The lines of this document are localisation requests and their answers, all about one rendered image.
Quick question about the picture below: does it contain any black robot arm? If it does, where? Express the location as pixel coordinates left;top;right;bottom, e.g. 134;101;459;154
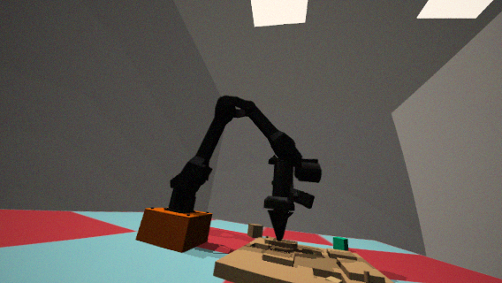
164;96;322;213

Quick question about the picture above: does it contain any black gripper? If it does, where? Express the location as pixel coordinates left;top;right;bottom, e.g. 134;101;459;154
264;178;295;241

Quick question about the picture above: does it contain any small green block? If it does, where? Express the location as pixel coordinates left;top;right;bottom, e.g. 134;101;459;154
333;237;349;251

